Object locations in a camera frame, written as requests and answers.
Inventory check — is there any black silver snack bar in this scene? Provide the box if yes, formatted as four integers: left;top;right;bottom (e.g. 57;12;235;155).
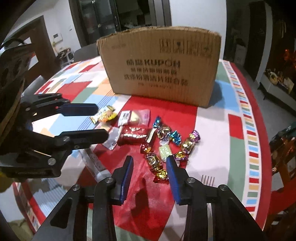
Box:
79;148;111;183

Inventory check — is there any red snack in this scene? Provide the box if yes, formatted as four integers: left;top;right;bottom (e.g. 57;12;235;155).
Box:
117;126;154;146

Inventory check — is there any red gold candy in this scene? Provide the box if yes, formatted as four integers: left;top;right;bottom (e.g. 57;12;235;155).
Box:
140;144;169;183

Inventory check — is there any purple gold candy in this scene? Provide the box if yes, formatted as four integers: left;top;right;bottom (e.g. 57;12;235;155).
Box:
174;130;201;162

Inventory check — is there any green white candy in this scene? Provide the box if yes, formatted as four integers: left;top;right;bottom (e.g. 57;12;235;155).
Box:
159;144;173;162

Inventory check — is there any clear cracker packet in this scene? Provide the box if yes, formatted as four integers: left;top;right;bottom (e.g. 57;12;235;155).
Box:
97;123;113;132

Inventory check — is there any silver foil small packet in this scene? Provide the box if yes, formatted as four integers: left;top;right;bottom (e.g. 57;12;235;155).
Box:
102;126;122;151

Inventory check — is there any green white snack stick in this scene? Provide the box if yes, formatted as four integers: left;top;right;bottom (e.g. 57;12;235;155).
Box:
90;105;117;124

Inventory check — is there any dark wooden door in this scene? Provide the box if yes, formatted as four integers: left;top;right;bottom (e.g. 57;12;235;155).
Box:
6;16;61;86

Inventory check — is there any white shoe rack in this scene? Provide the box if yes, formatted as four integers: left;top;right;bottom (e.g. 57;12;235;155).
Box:
56;48;74;68

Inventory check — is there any grey dining chair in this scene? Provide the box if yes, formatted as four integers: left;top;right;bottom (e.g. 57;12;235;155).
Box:
74;43;99;62

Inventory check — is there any red wooden chair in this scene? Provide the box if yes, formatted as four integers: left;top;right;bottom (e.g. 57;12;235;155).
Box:
263;123;295;240

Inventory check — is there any white pink pastry packet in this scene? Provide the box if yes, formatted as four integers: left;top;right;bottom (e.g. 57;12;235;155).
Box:
118;109;151;126

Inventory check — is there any colourful patchwork tablecloth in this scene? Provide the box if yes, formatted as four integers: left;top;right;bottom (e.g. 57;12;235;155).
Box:
12;55;273;241

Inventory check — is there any blue foil wrapped candy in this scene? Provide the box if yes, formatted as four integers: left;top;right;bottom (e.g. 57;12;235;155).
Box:
168;131;182;146

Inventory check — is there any blue gold wrapped candy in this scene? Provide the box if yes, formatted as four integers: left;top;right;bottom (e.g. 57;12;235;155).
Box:
152;116;171;141

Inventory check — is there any dark glass sliding door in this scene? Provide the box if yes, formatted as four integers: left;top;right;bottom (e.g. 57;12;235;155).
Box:
68;0;171;47

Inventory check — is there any brown cardboard box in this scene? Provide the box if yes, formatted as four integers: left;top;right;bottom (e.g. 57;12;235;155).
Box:
97;27;221;108

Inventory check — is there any white tv cabinet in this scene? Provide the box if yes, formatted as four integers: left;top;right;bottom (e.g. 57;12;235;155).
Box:
260;74;296;111

